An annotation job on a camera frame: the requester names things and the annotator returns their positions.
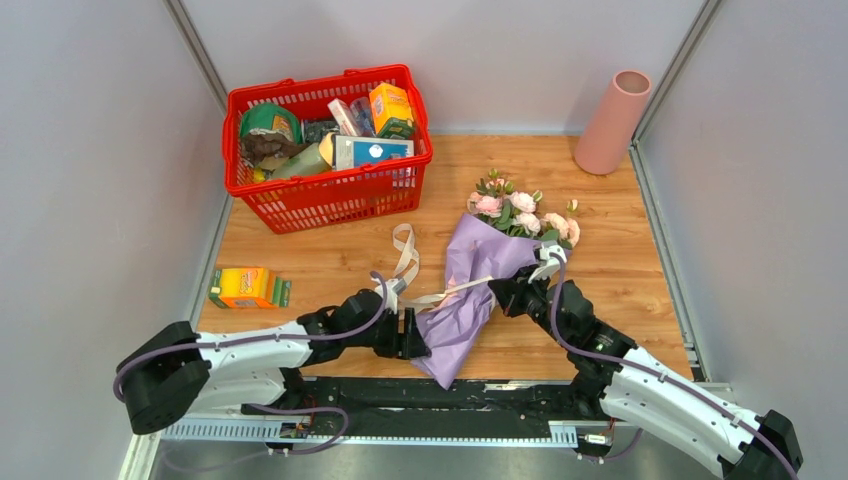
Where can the clear plastic package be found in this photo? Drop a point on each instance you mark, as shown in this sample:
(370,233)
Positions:
(362,113)

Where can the brown snack bag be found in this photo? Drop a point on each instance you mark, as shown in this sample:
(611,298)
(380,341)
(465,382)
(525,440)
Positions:
(268,149)

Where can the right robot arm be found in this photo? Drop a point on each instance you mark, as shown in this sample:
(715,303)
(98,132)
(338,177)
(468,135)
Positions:
(622,380)

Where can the orange juice box on table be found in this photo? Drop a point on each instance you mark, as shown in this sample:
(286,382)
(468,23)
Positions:
(248,288)

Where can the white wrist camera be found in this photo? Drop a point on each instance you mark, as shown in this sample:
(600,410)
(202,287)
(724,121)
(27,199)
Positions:
(390,290)
(550,257)

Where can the orange box in basket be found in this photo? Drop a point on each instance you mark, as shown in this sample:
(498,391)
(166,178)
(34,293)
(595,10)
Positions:
(391,112)

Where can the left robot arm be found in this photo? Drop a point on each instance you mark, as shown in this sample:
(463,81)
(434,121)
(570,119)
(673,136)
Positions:
(180,371)

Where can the cream ribbon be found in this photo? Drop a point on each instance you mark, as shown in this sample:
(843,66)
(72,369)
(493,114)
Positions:
(408,266)

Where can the green snack bag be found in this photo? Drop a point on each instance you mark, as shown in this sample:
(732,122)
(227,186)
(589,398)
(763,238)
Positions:
(269,118)

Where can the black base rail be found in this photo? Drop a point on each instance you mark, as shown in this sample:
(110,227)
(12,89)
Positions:
(419,409)

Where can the dark patterned packet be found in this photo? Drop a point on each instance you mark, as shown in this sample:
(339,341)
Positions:
(314,131)

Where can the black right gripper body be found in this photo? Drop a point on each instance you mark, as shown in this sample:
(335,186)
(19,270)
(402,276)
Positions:
(530,297)

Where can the purple flower bouquet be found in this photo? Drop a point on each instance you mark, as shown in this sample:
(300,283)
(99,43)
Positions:
(496,237)

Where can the red plastic shopping basket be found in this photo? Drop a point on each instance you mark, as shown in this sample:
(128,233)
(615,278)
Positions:
(303,203)

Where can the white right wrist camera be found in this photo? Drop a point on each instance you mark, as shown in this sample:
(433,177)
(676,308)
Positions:
(550,257)

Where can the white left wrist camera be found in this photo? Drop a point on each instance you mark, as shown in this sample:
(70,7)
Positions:
(390,290)

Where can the pink white small box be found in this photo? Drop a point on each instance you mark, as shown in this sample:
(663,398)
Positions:
(342,114)

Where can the green bottle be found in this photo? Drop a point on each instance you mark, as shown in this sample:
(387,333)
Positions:
(316,159)

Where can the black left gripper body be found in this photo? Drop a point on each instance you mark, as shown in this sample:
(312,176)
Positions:
(387,341)

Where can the pink cylindrical vase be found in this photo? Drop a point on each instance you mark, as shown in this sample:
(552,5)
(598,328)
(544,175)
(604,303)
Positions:
(603,144)

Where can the blue white carton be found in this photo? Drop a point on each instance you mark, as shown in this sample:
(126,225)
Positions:
(350,152)

